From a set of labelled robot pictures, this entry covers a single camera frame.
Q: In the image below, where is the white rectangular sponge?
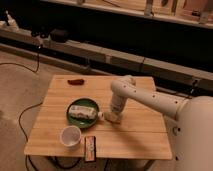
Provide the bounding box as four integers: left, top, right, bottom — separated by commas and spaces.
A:
104, 111, 122, 123

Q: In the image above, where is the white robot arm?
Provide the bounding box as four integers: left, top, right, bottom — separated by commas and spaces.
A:
110, 75, 213, 171

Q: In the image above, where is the white plastic bottle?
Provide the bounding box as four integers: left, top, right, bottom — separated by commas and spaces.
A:
68, 105, 102, 119

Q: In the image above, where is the green round plate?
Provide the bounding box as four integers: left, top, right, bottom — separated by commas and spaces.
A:
66, 98, 99, 129

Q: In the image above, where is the red sausage piece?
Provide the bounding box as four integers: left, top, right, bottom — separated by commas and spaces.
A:
67, 79, 85, 85

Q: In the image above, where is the orange snack packet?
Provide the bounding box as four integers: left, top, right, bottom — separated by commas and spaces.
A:
84, 136, 96, 162

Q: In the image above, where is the white paper cup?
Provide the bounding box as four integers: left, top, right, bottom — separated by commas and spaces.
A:
60, 126, 81, 148

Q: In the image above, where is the black device on ledge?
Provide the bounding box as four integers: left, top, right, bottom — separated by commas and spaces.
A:
50, 29, 69, 43

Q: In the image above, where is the white spray bottle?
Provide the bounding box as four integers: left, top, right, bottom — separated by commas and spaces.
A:
5, 11, 19, 31

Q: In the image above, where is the black floor cable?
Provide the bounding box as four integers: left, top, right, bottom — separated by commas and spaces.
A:
0, 44, 44, 171

